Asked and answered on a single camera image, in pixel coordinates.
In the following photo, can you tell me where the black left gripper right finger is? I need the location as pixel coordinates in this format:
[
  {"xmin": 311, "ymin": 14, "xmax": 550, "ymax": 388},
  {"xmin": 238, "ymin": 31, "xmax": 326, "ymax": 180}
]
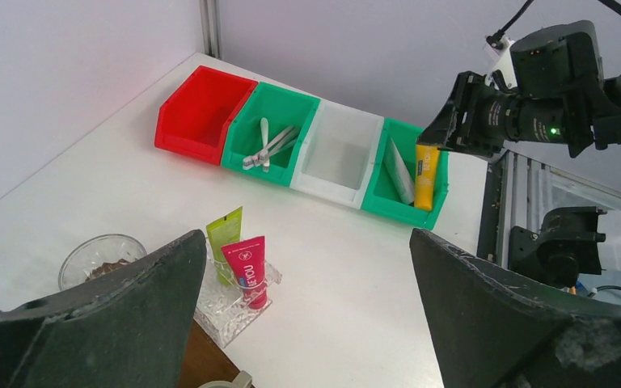
[{"xmin": 409, "ymin": 229, "xmax": 621, "ymax": 387}]

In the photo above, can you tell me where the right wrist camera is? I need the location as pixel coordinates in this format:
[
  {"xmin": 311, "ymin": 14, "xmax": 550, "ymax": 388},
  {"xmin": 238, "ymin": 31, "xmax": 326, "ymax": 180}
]
[{"xmin": 484, "ymin": 32, "xmax": 518, "ymax": 90}]

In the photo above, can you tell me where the green bin with toothpaste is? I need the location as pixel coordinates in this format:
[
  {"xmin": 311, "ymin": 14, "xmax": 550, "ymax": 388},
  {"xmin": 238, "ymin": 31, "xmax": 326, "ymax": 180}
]
[{"xmin": 361, "ymin": 118, "xmax": 449, "ymax": 230}]

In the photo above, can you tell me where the brown oval wooden tray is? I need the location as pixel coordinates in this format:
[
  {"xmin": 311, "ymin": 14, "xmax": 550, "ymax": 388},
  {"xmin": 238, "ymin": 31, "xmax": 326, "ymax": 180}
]
[{"xmin": 177, "ymin": 321, "xmax": 240, "ymax": 388}]

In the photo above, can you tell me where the grey ceramic cup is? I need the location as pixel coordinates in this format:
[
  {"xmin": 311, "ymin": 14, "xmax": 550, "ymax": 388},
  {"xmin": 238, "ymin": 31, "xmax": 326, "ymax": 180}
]
[{"xmin": 198, "ymin": 371, "xmax": 253, "ymax": 388}]

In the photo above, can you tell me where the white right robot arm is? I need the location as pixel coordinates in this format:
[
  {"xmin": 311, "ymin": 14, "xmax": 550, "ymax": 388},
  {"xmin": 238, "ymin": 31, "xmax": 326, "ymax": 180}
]
[{"xmin": 417, "ymin": 20, "xmax": 621, "ymax": 158}]

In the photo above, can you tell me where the white storage bin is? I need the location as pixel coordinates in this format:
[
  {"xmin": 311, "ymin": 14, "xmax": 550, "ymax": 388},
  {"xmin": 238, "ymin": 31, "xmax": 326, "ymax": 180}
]
[{"xmin": 290, "ymin": 99, "xmax": 384, "ymax": 209}]

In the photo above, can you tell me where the red toothpaste tube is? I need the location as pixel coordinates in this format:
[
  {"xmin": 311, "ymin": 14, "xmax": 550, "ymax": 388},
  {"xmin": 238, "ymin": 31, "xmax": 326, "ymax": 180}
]
[{"xmin": 220, "ymin": 235, "xmax": 268, "ymax": 310}]

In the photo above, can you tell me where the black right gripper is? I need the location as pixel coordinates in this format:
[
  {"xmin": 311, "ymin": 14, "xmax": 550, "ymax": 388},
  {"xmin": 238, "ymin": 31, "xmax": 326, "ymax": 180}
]
[{"xmin": 416, "ymin": 71, "xmax": 594, "ymax": 158}]

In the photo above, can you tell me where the green toothpaste tube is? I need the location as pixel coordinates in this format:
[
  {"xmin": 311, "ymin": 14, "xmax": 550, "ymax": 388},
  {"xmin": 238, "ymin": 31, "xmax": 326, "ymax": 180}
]
[{"xmin": 206, "ymin": 206, "xmax": 243, "ymax": 285}]

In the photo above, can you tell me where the yellow toothpaste tube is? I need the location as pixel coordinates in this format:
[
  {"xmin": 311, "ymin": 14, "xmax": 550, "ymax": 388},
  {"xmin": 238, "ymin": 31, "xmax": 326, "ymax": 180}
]
[{"xmin": 414, "ymin": 145, "xmax": 441, "ymax": 212}]

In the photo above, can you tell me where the clear textured acrylic holder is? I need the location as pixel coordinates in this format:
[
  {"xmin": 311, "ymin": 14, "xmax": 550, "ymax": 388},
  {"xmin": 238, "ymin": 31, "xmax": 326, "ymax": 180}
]
[{"xmin": 193, "ymin": 257, "xmax": 272, "ymax": 348}]

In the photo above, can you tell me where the clear glass tumbler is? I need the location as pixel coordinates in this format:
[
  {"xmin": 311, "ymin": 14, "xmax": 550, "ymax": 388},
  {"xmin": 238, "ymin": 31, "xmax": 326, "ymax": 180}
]
[{"xmin": 57, "ymin": 234, "xmax": 147, "ymax": 291}]

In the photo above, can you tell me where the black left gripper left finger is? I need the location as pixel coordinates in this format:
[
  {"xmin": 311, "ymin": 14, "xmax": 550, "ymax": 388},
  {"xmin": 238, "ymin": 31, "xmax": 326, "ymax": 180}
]
[{"xmin": 0, "ymin": 230, "xmax": 207, "ymax": 387}]

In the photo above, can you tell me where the red storage bin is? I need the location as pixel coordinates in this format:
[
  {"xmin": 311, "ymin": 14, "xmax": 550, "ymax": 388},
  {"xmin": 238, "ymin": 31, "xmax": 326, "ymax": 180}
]
[{"xmin": 154, "ymin": 65, "xmax": 258, "ymax": 166}]

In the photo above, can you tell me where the white toothpaste tube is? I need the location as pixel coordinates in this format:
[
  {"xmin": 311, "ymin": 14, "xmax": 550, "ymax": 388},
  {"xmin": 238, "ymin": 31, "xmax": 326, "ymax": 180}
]
[{"xmin": 383, "ymin": 138, "xmax": 415, "ymax": 206}]

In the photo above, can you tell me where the green bin with toothbrushes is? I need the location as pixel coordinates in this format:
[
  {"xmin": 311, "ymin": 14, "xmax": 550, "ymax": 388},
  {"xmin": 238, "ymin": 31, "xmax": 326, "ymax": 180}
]
[{"xmin": 221, "ymin": 82, "xmax": 320, "ymax": 187}]

